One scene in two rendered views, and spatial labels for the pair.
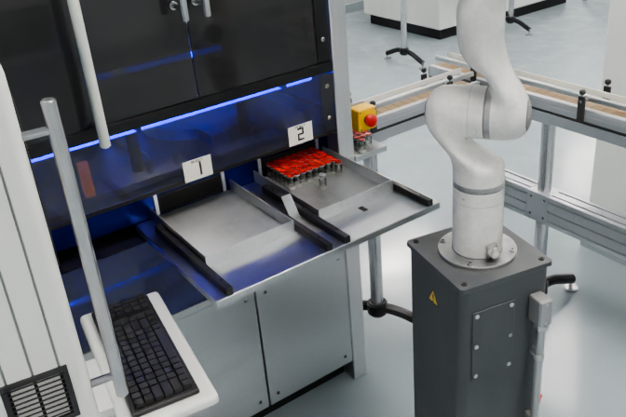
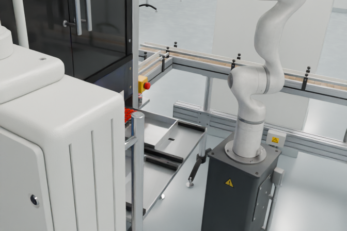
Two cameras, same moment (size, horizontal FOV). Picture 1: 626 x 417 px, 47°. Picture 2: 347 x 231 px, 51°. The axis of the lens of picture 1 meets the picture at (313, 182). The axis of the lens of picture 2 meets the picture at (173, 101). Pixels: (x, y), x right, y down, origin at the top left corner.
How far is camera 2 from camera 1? 0.87 m
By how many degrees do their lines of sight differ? 31
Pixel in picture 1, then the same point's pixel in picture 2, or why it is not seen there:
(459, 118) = (254, 85)
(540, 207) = (206, 118)
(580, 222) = (229, 124)
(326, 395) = not seen: outside the picture
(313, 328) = not seen: hidden behind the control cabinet
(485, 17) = (279, 30)
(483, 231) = (257, 142)
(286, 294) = not seen: hidden behind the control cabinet
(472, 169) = (257, 111)
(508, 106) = (280, 76)
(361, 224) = (179, 149)
